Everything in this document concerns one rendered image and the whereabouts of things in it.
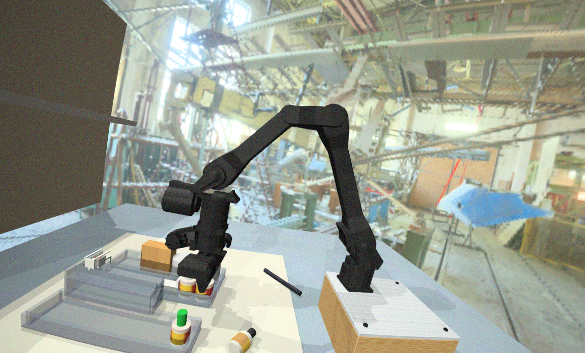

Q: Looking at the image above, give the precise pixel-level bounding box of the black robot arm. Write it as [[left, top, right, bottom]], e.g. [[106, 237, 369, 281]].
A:
[[161, 103, 383, 293]]

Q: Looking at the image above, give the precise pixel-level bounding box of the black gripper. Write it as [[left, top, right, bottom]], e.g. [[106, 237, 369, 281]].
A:
[[177, 220, 232, 293]]

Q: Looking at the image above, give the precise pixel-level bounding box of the black rod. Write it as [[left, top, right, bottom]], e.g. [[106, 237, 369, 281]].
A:
[[263, 268, 302, 296]]

